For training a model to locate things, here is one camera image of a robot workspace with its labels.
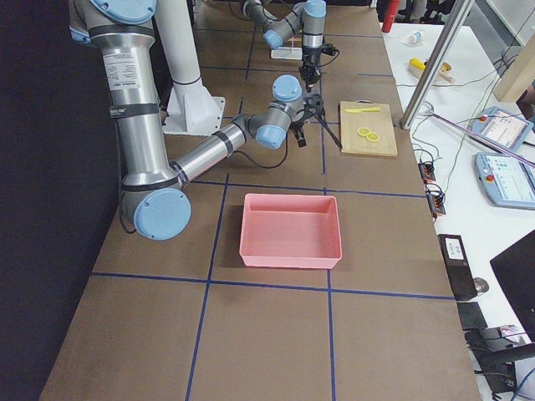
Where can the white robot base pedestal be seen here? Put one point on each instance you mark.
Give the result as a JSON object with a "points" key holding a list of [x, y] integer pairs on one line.
{"points": [[191, 109]]}

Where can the red cylinder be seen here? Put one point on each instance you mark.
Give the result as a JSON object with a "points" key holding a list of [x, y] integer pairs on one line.
{"points": [[390, 14]]}

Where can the orange black adapter near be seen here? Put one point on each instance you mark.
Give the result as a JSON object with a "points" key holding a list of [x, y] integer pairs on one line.
{"points": [[436, 201]]}

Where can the white blue tube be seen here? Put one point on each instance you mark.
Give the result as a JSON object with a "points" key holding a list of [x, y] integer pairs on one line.
{"points": [[414, 39]]}

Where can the lemon slice inner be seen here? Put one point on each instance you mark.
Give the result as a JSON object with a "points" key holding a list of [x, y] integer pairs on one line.
{"points": [[364, 132]]}

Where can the orange black adapter far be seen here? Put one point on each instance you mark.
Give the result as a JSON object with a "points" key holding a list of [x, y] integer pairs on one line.
{"points": [[427, 171]]}

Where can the pink plastic bin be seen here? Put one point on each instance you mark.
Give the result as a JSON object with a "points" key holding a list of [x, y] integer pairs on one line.
{"points": [[290, 231]]}

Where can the orange black adapter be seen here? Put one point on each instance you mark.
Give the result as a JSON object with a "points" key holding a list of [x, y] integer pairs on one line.
{"points": [[436, 201], [427, 171]]}

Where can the black box with label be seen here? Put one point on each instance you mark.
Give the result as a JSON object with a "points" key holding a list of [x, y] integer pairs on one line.
{"points": [[457, 267]]}

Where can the black monitor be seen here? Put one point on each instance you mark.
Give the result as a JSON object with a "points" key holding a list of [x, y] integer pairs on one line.
{"points": [[514, 270]]}

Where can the near teach pendant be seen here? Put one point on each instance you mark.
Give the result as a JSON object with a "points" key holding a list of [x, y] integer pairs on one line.
{"points": [[506, 182]]}

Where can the teach pendant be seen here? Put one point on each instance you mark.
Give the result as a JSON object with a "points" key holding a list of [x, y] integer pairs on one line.
{"points": [[506, 182], [501, 127]]}

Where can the yellow plastic knife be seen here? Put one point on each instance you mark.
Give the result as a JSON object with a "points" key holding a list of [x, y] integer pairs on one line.
{"points": [[375, 109]]}

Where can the aluminium frame post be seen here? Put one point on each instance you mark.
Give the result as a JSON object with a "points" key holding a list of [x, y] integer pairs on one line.
{"points": [[448, 35]]}

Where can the far teach pendant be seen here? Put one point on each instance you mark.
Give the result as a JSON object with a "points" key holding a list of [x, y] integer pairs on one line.
{"points": [[501, 127]]}

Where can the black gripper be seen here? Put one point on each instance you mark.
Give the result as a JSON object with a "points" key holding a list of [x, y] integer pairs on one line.
{"points": [[298, 124], [309, 59]]}

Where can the bamboo cutting board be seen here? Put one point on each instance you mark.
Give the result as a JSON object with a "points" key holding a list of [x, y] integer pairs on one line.
{"points": [[380, 123]]}

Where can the lemon slice near edge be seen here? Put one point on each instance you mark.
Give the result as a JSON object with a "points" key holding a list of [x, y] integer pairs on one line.
{"points": [[372, 137]]}

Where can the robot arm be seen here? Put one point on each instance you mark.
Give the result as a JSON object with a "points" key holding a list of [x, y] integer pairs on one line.
{"points": [[307, 18], [151, 200]]}

